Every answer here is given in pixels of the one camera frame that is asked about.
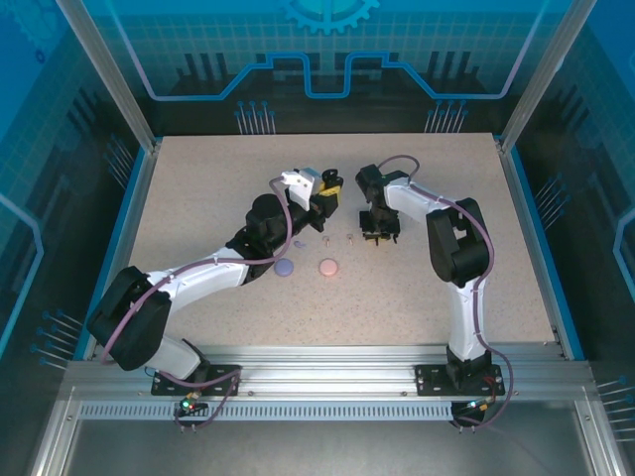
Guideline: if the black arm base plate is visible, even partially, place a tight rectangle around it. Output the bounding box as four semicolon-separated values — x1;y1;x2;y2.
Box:
151;364;243;398
414;364;507;398

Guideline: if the slotted grey cable duct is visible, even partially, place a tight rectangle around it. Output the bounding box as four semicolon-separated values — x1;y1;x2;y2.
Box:
76;402;456;423

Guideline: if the aluminium front rail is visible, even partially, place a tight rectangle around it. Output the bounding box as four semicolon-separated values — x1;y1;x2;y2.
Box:
63;344;596;403

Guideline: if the aluminium frame post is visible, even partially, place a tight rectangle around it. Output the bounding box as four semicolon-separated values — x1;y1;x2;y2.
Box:
53;0;164;153
497;0;604;153

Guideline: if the aluminium lower frame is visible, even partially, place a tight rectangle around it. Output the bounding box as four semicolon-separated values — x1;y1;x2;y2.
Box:
27;386;624;476

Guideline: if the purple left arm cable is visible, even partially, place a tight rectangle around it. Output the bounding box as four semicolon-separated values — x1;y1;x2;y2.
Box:
101;178;244;433

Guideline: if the aluminium table side rail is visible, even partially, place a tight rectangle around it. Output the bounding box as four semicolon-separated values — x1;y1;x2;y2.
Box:
495;133;586;362
73;141;164;362

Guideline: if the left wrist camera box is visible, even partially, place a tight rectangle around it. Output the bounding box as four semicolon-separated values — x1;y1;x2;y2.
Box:
280;167;318;209

